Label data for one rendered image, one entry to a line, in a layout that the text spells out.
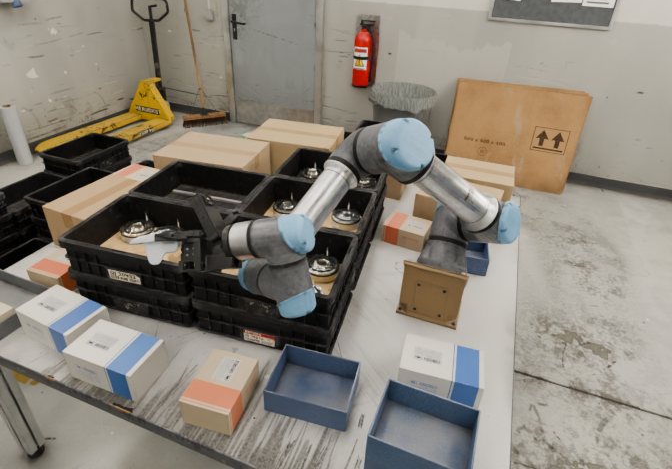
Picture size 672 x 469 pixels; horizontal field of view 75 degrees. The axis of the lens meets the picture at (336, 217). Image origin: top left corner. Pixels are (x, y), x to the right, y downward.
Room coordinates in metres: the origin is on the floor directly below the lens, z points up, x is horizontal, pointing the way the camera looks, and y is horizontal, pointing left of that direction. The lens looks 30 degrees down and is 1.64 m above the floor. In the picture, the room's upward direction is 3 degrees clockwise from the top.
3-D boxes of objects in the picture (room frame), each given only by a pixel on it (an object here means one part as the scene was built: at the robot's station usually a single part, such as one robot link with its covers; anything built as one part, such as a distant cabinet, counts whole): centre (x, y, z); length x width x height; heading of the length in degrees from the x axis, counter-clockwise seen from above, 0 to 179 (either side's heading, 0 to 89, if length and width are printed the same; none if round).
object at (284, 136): (2.04, 0.21, 0.80); 0.40 x 0.30 x 0.20; 78
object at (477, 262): (1.33, -0.45, 0.74); 0.20 x 0.15 x 0.07; 78
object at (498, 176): (1.79, -0.62, 0.78); 0.30 x 0.22 x 0.16; 72
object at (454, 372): (0.77, -0.28, 0.75); 0.20 x 0.12 x 0.09; 75
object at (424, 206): (1.57, -0.49, 0.78); 0.30 x 0.22 x 0.16; 64
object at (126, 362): (0.76, 0.53, 0.75); 0.20 x 0.12 x 0.09; 72
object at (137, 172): (1.60, 0.81, 0.81); 0.16 x 0.12 x 0.07; 69
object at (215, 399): (0.69, 0.25, 0.74); 0.16 x 0.12 x 0.07; 166
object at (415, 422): (0.56, -0.20, 0.81); 0.20 x 0.15 x 0.07; 69
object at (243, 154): (1.78, 0.55, 0.80); 0.40 x 0.30 x 0.20; 78
